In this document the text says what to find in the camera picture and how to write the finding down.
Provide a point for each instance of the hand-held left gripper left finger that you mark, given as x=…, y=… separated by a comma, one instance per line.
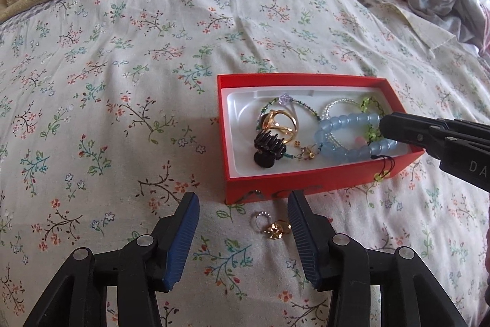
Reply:
x=183, y=239

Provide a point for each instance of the black hair claw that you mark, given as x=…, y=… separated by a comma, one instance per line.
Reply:
x=264, y=158

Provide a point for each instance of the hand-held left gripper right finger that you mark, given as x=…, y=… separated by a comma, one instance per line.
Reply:
x=302, y=239

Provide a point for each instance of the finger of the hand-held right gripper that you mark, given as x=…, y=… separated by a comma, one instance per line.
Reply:
x=405, y=129

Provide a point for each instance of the gold hair clip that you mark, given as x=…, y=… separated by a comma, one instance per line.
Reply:
x=275, y=118

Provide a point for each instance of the small gold earring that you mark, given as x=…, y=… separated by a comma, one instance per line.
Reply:
x=306, y=152

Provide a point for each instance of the red cardboard box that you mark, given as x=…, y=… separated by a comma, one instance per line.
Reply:
x=306, y=185

